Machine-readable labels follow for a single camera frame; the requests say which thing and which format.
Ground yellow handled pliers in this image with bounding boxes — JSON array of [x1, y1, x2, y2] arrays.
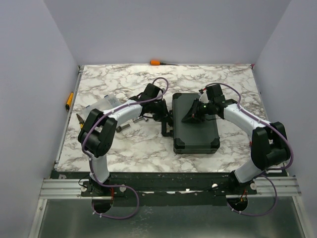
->
[[76, 114, 85, 129]]

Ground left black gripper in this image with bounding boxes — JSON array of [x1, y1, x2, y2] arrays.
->
[[149, 99, 173, 123]]

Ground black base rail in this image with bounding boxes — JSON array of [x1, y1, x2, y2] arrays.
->
[[50, 171, 257, 207]]

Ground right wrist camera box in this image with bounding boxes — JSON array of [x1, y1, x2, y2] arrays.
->
[[199, 90, 209, 103]]

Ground orange tool at left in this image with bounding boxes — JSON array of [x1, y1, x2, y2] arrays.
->
[[65, 92, 74, 111]]

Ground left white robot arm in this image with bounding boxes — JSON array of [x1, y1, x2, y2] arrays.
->
[[78, 83, 168, 196]]

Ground aluminium extrusion rail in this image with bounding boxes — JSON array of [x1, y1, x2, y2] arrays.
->
[[39, 177, 302, 200]]

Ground black poker set case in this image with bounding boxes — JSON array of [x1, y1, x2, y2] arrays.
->
[[161, 93, 220, 154]]

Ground grey metal clamp bar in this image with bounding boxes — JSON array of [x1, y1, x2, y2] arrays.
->
[[116, 124, 130, 133]]

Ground orange screwdriver at back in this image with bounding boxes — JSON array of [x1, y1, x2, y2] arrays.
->
[[150, 60, 177, 66]]

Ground clear plastic parts box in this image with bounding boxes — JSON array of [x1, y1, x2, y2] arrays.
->
[[79, 94, 121, 119]]

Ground chrome faucet tap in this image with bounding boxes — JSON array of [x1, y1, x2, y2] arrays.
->
[[132, 117, 149, 123]]

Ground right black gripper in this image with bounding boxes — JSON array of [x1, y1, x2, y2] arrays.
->
[[183, 101, 213, 125]]

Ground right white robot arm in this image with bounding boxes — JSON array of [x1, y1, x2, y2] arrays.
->
[[182, 83, 294, 194]]

